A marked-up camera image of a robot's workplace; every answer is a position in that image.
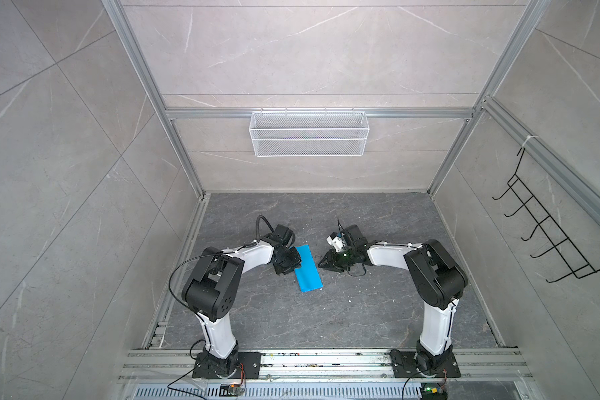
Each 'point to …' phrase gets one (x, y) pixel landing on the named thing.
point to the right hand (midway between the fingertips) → (320, 264)
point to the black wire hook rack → (577, 264)
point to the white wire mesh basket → (309, 134)
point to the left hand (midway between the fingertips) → (300, 260)
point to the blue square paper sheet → (308, 274)
